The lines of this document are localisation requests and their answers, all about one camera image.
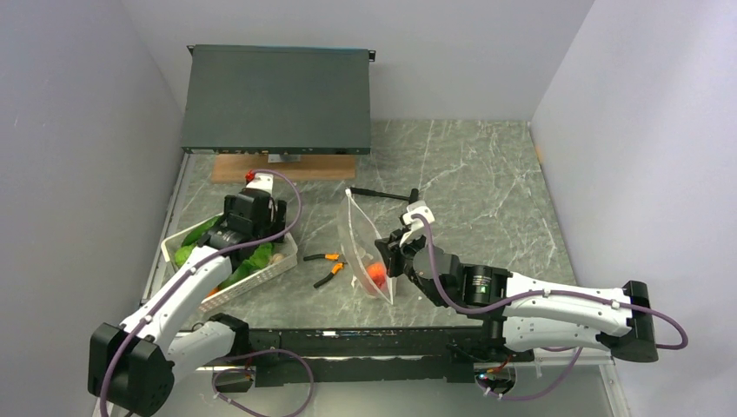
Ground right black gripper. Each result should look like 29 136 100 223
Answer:
375 225 447 307

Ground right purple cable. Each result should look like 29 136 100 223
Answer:
411 213 690 403

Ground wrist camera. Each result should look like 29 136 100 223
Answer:
245 171 274 195
400 200 435 247

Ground clear dotted zip bag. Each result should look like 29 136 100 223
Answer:
336 189 396 305

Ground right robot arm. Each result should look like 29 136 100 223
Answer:
374 230 659 363

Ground orange handled pliers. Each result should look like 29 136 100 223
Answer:
302 253 347 289

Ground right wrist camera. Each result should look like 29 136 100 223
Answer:
400 200 435 247

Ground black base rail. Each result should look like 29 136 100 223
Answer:
204 326 538 387

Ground dark green rack server box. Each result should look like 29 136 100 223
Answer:
181 44 376 156

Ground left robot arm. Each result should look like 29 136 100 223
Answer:
87 188 289 416

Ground purple cable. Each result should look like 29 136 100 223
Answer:
411 213 690 403
98 168 316 417

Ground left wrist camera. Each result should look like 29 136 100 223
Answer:
245 171 274 195

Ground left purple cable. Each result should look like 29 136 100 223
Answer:
98 168 316 417

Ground wooden board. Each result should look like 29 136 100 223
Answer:
210 155 356 184

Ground red peach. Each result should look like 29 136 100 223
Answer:
366 262 387 289

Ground green lettuce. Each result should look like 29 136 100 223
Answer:
174 215 274 294

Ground white perforated plastic basket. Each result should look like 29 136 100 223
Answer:
160 215 297 314

